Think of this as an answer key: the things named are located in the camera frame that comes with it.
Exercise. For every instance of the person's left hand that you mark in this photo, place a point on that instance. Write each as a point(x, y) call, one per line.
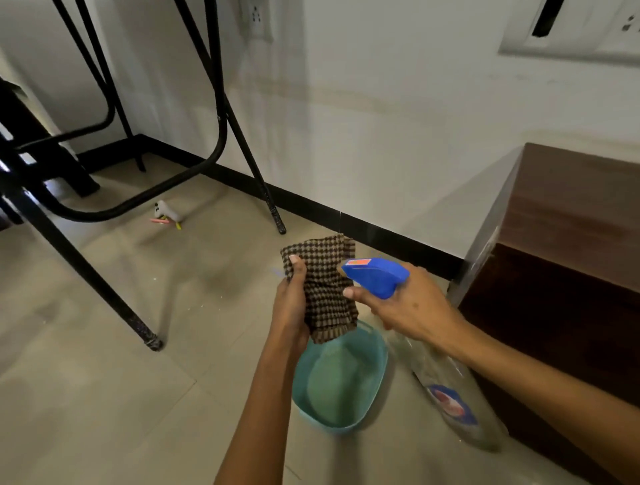
point(289, 312)

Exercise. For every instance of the person's right hand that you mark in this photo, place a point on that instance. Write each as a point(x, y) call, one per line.
point(415, 305)

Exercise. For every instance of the person's left thumb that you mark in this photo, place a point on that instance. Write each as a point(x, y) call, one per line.
point(297, 275)

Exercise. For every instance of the brown checkered cloth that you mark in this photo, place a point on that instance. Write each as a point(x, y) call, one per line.
point(325, 290)

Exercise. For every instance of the clear spray bottle blue nozzle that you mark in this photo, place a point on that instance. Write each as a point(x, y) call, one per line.
point(440, 379)

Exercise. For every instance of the person's left forearm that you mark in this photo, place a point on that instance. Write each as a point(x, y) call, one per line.
point(260, 419)

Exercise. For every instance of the person's right forearm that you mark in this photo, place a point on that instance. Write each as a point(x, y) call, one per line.
point(555, 394)

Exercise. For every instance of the black skirting board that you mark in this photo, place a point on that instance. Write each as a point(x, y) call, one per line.
point(280, 200)

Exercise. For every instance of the teal plastic basin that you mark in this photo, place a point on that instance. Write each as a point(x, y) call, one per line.
point(340, 379)

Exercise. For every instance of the small white toy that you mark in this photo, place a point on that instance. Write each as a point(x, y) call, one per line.
point(166, 214)

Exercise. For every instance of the dark wooden cabinet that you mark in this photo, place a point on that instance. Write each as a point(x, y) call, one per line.
point(565, 280)

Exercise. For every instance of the black metal table frame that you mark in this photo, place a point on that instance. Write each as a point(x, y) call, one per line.
point(100, 165)

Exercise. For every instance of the white wall socket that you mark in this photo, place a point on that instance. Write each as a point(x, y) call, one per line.
point(256, 19)

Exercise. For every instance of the white switch plate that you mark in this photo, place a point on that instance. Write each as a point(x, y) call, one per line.
point(575, 30)

